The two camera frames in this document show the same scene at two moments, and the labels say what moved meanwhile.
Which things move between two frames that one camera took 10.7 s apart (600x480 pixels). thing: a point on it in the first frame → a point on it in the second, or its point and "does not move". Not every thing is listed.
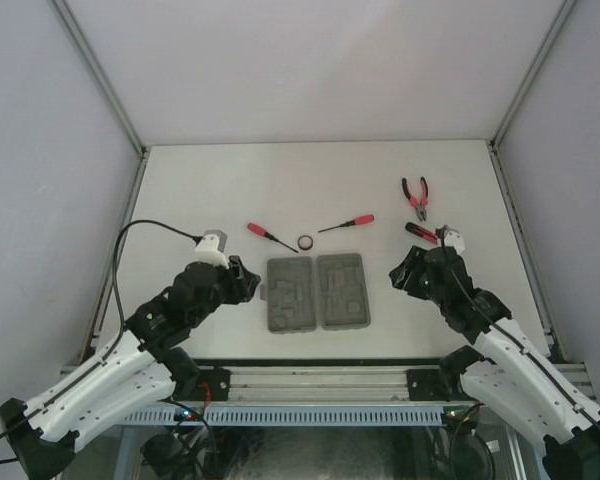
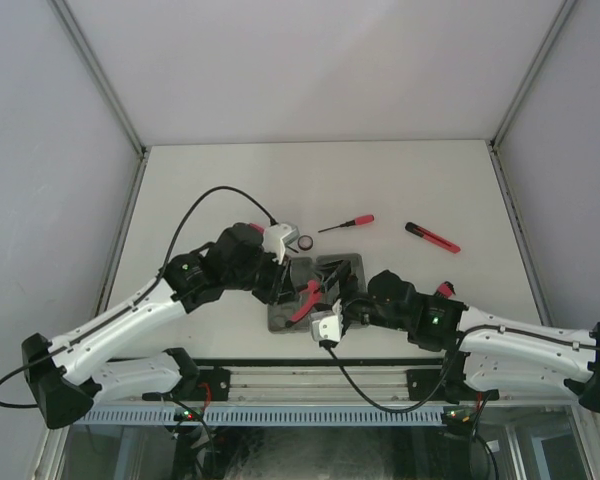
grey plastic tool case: [303, 293] does not move
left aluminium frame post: [117, 105] does not move
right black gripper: [401, 274] → [339, 279]
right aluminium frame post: [547, 333] does not move
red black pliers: [420, 208] → [310, 295]
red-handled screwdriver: [358, 221] does not move
